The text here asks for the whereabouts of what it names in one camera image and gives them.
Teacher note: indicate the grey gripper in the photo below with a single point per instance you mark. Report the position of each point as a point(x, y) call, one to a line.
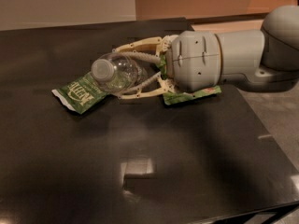
point(194, 60)

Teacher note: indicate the clear plastic water bottle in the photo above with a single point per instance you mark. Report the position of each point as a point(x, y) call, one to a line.
point(115, 72)

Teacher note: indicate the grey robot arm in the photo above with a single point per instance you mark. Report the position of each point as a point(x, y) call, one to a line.
point(264, 60)

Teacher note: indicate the green Dang snack bag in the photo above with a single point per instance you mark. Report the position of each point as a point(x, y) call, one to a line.
point(176, 96)

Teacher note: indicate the green Kettle chips bag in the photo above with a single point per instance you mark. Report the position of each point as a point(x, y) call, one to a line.
point(80, 95)

